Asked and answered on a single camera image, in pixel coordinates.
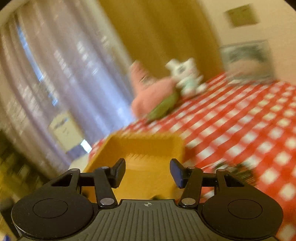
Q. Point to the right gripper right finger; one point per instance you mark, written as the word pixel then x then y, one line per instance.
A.
pixel 191 181

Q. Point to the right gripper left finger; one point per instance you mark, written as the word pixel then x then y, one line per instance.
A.
pixel 104 179

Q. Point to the golden plastic tray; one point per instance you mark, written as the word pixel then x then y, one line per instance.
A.
pixel 147 158

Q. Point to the white wooden chair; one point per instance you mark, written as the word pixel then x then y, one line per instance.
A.
pixel 71 139

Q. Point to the red white checkered tablecloth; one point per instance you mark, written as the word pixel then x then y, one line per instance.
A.
pixel 250 127

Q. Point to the pink starfish plush toy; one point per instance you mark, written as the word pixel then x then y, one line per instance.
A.
pixel 153 98

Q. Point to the white bunny plush toy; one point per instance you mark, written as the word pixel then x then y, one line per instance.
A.
pixel 187 77

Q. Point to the purple lace curtain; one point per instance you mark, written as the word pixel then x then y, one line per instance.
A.
pixel 60 56

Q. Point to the wooden door panel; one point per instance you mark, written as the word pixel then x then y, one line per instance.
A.
pixel 154 32

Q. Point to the sand art picture frame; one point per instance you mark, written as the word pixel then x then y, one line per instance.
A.
pixel 248 63

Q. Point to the left wall socket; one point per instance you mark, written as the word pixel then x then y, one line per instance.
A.
pixel 242 16

